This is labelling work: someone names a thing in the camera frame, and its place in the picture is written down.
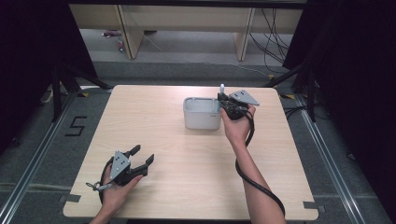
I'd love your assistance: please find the aluminium floor rail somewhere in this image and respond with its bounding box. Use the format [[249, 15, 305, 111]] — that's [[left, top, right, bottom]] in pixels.
[[0, 91, 78, 224], [293, 92, 367, 224]]

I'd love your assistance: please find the beige wooden desk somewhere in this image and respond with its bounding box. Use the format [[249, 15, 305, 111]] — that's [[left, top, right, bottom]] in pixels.
[[68, 3, 304, 63]]

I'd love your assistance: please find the grey cable plug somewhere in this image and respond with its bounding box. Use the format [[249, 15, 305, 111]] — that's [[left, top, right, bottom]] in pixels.
[[85, 181, 114, 192]]

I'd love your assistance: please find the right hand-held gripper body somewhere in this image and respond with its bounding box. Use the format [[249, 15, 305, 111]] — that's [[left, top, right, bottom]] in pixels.
[[218, 90, 261, 121]]

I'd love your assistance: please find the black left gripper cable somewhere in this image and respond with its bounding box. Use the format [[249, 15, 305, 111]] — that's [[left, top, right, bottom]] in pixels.
[[98, 156, 116, 205]]

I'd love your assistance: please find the pink item on floor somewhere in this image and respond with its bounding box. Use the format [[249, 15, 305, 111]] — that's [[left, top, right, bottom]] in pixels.
[[101, 29, 123, 38]]

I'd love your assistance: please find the white plastic container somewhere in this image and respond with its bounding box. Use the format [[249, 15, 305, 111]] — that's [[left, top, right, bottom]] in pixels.
[[182, 96, 225, 131]]

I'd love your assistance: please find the black curtain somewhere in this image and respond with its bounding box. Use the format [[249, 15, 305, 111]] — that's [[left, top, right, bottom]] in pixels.
[[281, 0, 396, 216], [0, 0, 99, 157]]

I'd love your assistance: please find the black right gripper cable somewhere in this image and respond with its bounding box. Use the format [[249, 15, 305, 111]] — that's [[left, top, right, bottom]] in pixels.
[[234, 111, 287, 217]]

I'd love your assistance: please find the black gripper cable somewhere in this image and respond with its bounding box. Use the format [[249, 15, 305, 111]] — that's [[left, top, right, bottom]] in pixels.
[[98, 156, 116, 205], [234, 111, 287, 217]]

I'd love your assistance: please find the person's right hand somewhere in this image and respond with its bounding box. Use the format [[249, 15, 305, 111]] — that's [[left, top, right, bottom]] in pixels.
[[219, 104, 257, 147]]

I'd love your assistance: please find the black metal stand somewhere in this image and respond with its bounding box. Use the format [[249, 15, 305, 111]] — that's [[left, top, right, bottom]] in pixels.
[[50, 62, 114, 123], [261, 63, 318, 123]]

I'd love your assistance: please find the bundle of black cables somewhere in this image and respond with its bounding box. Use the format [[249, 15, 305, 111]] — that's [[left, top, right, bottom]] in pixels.
[[248, 7, 295, 76]]

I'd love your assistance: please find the person's left hand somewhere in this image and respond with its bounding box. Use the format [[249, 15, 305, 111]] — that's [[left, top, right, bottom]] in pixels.
[[100, 163, 145, 217]]

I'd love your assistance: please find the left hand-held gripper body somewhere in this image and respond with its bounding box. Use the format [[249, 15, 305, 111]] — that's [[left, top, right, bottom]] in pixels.
[[105, 150, 148, 188]]

